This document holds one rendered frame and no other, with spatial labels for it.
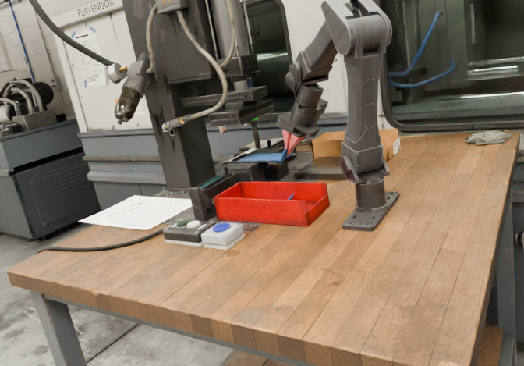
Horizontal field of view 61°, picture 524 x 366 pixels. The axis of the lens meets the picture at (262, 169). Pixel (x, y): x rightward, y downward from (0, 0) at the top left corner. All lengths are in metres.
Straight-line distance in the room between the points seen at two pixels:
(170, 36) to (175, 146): 0.33
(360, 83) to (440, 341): 0.49
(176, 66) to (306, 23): 0.70
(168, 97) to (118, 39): 1.29
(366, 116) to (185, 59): 0.58
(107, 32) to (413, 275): 2.24
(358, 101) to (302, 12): 0.99
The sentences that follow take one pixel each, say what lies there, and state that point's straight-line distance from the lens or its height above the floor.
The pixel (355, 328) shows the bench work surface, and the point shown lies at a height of 0.90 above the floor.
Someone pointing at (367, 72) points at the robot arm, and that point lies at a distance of 0.89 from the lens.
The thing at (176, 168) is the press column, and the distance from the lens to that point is 1.42.
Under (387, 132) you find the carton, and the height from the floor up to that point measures 0.96.
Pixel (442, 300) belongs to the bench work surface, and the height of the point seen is 0.90.
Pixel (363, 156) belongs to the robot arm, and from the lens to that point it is 0.95.
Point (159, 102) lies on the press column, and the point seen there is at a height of 1.18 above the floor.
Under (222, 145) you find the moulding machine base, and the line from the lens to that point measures 2.19.
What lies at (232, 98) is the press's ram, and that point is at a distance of 1.24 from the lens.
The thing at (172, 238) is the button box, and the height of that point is 0.91.
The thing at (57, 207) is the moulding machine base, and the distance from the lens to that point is 4.33.
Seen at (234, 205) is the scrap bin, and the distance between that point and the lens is 1.05.
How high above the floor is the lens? 1.28
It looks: 15 degrees down
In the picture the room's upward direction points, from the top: 10 degrees counter-clockwise
